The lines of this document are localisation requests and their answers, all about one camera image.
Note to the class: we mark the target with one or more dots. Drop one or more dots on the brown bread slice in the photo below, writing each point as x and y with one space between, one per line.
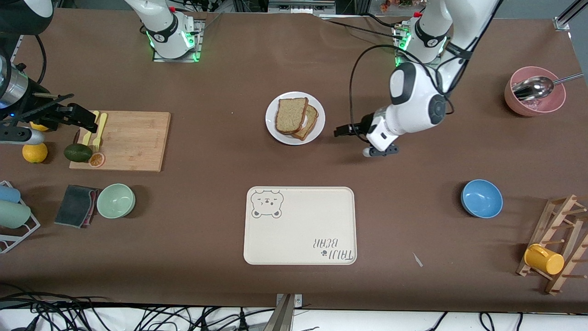
311 124
291 115

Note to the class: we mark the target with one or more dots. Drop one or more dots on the fried egg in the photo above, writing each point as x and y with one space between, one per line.
302 123

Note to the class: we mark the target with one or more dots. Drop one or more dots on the white round plate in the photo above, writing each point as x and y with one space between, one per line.
275 135

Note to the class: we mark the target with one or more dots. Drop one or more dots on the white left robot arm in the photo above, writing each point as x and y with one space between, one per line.
415 99

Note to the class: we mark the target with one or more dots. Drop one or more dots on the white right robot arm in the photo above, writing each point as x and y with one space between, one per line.
163 27

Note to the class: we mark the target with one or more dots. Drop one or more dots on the oval yellow lemon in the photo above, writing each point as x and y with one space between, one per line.
39 127

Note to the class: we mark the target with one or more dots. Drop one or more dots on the green avocado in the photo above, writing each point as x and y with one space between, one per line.
78 153

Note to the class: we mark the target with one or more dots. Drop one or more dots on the round yellow citrus fruit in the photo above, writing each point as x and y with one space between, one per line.
35 154

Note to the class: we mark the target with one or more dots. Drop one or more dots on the yellow plastic fork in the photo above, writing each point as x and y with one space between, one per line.
100 131

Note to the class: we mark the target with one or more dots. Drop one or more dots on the orange fruit half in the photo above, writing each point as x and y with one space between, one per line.
96 160

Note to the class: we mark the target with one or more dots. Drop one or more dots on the wooden cutting board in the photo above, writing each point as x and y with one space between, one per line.
133 138

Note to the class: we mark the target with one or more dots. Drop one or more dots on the dark grey cloth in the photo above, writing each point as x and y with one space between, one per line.
73 204

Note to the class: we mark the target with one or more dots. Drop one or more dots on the light blue cup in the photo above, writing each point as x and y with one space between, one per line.
9 194

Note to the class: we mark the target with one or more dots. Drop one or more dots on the pale green bowl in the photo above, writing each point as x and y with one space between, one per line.
115 201

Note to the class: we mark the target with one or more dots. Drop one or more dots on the pale green cup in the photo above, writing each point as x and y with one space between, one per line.
14 214

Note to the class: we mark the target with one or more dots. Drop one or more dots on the cream bear print tray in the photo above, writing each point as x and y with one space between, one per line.
298 230

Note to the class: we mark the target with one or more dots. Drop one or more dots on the blue bowl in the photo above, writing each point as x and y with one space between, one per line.
481 198

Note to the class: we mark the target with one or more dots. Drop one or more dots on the colourful toy pile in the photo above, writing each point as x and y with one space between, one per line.
395 4

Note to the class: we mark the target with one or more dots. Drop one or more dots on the grey metal box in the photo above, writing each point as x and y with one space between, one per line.
298 7

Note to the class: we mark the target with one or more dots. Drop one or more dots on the small white tape scrap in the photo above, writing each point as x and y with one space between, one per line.
417 259

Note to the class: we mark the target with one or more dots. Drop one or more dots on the metal spoon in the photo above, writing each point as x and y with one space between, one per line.
535 88

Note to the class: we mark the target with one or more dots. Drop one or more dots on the pink bowl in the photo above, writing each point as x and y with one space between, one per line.
553 105

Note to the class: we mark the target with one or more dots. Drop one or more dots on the wooden mug rack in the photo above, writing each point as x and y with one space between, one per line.
553 220

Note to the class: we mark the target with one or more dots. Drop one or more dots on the yellow mug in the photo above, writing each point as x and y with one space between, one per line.
544 259

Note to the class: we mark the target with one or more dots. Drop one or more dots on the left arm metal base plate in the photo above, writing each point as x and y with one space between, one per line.
400 62

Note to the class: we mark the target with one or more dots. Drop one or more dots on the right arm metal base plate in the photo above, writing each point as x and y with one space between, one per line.
198 43

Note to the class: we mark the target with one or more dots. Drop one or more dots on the metal mount bracket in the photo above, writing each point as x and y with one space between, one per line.
285 317

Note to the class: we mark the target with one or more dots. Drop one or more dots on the aluminium frame bracket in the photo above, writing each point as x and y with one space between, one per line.
562 23

